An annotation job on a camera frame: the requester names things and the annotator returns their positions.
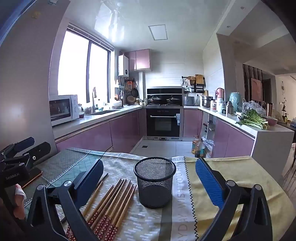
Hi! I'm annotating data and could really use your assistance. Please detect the grey refrigerator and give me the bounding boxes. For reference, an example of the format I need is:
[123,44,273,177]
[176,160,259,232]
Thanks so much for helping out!
[0,0,71,151]

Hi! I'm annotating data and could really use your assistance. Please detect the patterned patchwork tablecloth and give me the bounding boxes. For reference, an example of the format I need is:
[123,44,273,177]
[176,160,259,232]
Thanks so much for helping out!
[23,148,292,241]

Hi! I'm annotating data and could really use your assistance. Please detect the person's left hand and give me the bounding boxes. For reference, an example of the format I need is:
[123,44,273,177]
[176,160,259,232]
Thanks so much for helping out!
[13,184,26,219]

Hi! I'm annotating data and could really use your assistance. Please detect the teal kitchen appliance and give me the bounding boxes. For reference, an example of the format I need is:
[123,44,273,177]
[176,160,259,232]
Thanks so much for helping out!
[229,92,243,112]

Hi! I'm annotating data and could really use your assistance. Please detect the black integrated stove oven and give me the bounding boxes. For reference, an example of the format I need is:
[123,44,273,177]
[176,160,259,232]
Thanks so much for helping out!
[145,86,185,141]

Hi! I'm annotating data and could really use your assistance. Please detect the ceiling light panel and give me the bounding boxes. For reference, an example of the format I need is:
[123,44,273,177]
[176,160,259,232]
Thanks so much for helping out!
[148,24,168,41]

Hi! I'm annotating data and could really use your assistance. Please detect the steel sink faucet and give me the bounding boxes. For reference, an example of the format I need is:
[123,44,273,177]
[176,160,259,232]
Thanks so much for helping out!
[92,87,99,113]

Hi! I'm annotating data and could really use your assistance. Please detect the white wall water heater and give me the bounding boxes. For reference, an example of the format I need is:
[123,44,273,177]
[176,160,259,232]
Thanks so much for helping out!
[118,55,129,77]

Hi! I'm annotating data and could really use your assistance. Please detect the pink kitchen base cabinets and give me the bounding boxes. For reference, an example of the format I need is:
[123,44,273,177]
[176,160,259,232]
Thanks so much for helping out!
[53,104,294,167]

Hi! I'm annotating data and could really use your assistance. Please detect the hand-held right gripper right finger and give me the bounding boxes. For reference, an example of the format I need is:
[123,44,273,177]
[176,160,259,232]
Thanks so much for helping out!
[195,158,273,241]

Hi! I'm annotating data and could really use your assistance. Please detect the pink wall cabinet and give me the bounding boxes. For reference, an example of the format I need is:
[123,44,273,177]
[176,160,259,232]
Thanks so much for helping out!
[125,49,152,71]

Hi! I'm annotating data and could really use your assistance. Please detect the smartphone with orange case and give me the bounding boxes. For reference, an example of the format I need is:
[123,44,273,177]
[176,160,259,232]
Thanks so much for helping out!
[22,168,43,188]

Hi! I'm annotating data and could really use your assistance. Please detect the black wall rack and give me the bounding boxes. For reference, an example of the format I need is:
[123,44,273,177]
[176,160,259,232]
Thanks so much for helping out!
[181,74,206,93]

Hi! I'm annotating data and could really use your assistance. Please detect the pink wall art panel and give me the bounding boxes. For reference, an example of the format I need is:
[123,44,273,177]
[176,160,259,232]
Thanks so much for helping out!
[251,77,263,102]

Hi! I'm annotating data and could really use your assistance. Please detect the black mesh utensil holder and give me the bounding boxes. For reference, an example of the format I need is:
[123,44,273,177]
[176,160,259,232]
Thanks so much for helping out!
[134,157,176,208]

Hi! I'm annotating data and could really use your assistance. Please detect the white microwave oven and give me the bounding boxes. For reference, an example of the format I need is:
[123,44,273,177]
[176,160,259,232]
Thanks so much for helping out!
[49,95,80,127]

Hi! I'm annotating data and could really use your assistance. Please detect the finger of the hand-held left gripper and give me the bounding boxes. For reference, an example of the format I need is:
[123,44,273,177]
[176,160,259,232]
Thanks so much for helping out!
[0,137,35,163]
[5,142,51,173]

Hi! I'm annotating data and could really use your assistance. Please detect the green leafy vegetables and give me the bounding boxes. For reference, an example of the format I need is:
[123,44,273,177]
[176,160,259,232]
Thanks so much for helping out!
[236,109,269,129]

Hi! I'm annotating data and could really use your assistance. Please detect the bundle of wooden chopsticks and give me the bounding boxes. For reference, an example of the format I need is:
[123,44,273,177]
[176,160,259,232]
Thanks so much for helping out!
[60,173,137,241]

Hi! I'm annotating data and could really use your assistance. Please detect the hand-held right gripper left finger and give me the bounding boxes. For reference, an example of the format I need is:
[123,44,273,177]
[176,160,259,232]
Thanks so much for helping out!
[26,159,104,241]

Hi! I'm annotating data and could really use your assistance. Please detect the kitchen window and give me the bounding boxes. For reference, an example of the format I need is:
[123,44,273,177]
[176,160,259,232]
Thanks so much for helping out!
[58,24,115,103]

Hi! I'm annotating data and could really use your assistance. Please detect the thin black cable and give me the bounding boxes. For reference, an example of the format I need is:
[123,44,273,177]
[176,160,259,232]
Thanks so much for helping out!
[89,150,109,160]

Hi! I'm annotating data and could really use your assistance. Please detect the yellow cooking oil bottle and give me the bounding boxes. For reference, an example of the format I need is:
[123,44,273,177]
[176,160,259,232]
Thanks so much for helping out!
[191,136,200,154]

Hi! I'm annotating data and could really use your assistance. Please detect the clear plastic bag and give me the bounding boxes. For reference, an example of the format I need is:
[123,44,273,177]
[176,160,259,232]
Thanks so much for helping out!
[242,101,266,116]

